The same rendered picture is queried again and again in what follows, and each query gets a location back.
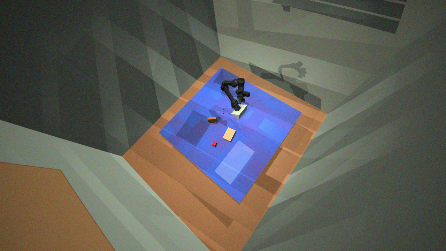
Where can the tan rectangular block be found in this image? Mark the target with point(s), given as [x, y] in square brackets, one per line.
[229, 134]

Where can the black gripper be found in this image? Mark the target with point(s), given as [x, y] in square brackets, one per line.
[240, 95]

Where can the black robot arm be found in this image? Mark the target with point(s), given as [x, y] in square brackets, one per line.
[234, 83]

